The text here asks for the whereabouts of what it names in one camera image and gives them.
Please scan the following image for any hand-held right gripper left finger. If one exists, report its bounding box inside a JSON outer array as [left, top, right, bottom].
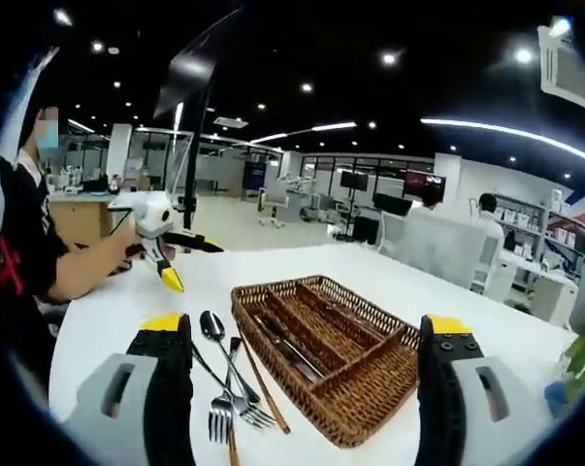
[[62, 313, 197, 466]]

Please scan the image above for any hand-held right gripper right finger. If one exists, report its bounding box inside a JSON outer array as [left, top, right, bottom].
[[416, 314, 540, 466]]

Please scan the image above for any silver long-handled spoon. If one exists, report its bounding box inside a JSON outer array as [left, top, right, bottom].
[[199, 310, 263, 405]]

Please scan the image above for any brown wicker cutlery storage tray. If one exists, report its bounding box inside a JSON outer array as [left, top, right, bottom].
[[231, 274, 427, 449]]

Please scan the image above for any person's left hand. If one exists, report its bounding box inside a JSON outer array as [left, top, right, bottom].
[[108, 220, 146, 276]]

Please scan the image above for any light wood desk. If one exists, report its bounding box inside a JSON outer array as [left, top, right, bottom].
[[48, 189, 118, 247]]

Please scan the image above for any dark blue banner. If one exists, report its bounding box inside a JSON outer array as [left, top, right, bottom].
[[243, 161, 268, 191]]

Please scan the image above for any small blue object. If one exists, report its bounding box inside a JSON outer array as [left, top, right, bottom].
[[543, 378, 579, 418]]

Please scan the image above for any person in black shirt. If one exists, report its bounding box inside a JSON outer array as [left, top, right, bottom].
[[0, 154, 73, 312]]

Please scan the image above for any grey partition panel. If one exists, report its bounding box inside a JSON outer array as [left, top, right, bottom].
[[378, 211, 500, 292]]

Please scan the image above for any short ceiling light strip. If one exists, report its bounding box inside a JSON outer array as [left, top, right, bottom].
[[248, 120, 359, 146]]

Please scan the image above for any black monitor on stand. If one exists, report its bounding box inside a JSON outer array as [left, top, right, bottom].
[[339, 170, 370, 234]]

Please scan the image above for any shelf with white boxes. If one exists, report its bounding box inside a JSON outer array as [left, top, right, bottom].
[[493, 193, 550, 263]]

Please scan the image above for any group of ceiling spotlights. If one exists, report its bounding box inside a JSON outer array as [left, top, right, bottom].
[[53, 9, 572, 179]]

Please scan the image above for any curved ceiling light strip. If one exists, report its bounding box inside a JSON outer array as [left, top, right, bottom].
[[419, 116, 585, 171]]

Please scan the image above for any white ceiling air conditioner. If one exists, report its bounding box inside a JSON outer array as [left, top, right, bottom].
[[536, 23, 585, 112]]

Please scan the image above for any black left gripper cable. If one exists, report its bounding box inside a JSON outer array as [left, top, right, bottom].
[[107, 207, 134, 240]]

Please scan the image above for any red-lit wall screen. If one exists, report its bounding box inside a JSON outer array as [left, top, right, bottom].
[[404, 169, 447, 198]]

